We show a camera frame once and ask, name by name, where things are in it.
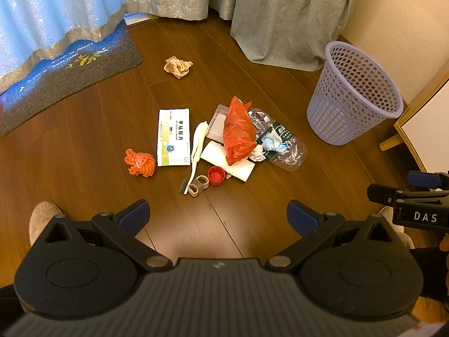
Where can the blue sheer curtain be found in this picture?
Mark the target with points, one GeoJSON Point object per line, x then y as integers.
{"type": "Point", "coordinates": [52, 10]}

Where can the beige fuzzy slipper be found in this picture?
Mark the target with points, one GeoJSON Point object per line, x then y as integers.
{"type": "Point", "coordinates": [398, 230]}
{"type": "Point", "coordinates": [44, 219]}

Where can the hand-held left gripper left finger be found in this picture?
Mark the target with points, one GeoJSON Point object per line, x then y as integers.
{"type": "Point", "coordinates": [135, 214]}

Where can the wooden white cabinet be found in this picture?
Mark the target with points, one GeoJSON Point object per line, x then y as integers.
{"type": "Point", "coordinates": [431, 137]}

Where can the orange plastic bag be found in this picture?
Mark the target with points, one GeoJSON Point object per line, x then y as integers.
{"type": "Point", "coordinates": [238, 130]}

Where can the lavender plastic basket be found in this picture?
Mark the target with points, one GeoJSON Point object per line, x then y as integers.
{"type": "Point", "coordinates": [336, 119]}

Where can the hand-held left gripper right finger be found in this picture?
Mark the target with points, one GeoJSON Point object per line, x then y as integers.
{"type": "Point", "coordinates": [301, 217]}

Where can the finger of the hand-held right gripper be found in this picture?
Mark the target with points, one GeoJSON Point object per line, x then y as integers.
{"type": "Point", "coordinates": [380, 191]}
{"type": "Point", "coordinates": [426, 179]}

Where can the grey and blue door mat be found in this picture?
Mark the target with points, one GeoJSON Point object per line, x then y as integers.
{"type": "Point", "coordinates": [70, 77]}

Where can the grey-green lace-trimmed cloth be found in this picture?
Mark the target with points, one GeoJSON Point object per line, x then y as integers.
{"type": "Point", "coordinates": [287, 17]}

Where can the blue face mask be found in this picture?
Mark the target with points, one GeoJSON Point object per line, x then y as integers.
{"type": "Point", "coordinates": [277, 144]}

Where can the crumpled brown paper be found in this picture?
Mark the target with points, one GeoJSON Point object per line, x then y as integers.
{"type": "Point", "coordinates": [178, 67]}

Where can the person's right hand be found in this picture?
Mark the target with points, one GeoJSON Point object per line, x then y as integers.
{"type": "Point", "coordinates": [444, 244]}

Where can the white paper roll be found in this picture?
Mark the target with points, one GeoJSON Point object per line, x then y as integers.
{"type": "Point", "coordinates": [215, 152]}

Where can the red bottle cap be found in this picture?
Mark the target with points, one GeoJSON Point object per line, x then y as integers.
{"type": "Point", "coordinates": [215, 175]}

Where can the white cleaning brush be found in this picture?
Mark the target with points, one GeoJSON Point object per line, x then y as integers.
{"type": "Point", "coordinates": [198, 144]}

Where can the white medicine box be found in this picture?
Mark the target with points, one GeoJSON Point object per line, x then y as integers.
{"type": "Point", "coordinates": [173, 137]}

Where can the crushed clear plastic bottle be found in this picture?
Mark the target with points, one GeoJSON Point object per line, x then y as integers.
{"type": "Point", "coordinates": [291, 154]}

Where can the white tissue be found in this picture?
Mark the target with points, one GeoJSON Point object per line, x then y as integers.
{"type": "Point", "coordinates": [258, 153]}

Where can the clear plastic box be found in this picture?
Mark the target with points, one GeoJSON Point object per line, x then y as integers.
{"type": "Point", "coordinates": [217, 119]}

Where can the orange foam net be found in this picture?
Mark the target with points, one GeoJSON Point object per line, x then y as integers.
{"type": "Point", "coordinates": [140, 161]}

